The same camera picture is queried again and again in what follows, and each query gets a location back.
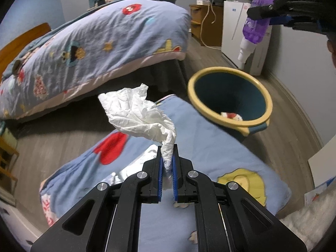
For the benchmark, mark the white red wrapper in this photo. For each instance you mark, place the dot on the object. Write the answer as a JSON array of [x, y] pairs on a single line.
[[232, 116]]

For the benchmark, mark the bed with cartoon quilt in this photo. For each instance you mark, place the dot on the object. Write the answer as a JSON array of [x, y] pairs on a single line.
[[92, 44]]

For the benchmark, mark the silver foil bag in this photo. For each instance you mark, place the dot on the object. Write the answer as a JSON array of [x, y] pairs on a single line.
[[147, 158]]

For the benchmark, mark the wooden cabinet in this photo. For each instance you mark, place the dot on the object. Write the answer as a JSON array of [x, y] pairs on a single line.
[[207, 31]]

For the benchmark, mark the small white box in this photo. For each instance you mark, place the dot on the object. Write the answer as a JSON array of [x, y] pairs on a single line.
[[202, 2]]

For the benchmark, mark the colourful printed box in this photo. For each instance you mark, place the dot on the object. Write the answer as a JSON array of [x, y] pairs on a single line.
[[319, 193]]

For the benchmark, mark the purple spray bottle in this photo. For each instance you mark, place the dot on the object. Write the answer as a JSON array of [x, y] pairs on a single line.
[[253, 30]]

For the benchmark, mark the white board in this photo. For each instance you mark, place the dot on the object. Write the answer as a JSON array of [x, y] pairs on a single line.
[[324, 162]]

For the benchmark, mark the white air purifier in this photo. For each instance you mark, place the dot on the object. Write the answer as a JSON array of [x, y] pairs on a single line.
[[231, 31]]

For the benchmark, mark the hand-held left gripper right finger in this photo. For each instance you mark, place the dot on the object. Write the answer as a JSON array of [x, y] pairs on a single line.
[[174, 174]]

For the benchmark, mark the person's right forearm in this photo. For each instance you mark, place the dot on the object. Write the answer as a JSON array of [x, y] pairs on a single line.
[[332, 53]]

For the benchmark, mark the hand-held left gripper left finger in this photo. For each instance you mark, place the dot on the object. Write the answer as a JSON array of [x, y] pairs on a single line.
[[159, 174]]

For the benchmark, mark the white fluffy cloth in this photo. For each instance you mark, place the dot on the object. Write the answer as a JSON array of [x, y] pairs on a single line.
[[312, 215]]

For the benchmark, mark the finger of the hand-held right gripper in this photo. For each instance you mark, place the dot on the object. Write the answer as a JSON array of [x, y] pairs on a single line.
[[262, 11], [282, 21]]

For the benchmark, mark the wooden headboard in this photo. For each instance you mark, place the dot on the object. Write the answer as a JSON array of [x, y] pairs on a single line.
[[21, 42]]

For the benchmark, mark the white tissue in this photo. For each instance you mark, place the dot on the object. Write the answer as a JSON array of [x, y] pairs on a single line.
[[136, 110]]

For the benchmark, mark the white cabinet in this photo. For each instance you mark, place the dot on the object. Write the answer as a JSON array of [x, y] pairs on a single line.
[[15, 220]]

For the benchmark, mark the wooden rack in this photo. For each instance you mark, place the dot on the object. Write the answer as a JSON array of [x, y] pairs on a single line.
[[6, 162]]

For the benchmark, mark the small blue printed blanket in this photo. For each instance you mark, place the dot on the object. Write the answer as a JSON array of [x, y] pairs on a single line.
[[210, 157]]

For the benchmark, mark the bed with dark skirt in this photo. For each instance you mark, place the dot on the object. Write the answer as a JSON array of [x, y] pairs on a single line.
[[157, 71]]

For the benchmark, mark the yellow-rimmed teal trash bin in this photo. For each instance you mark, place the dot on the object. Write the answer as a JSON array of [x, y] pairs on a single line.
[[231, 94]]

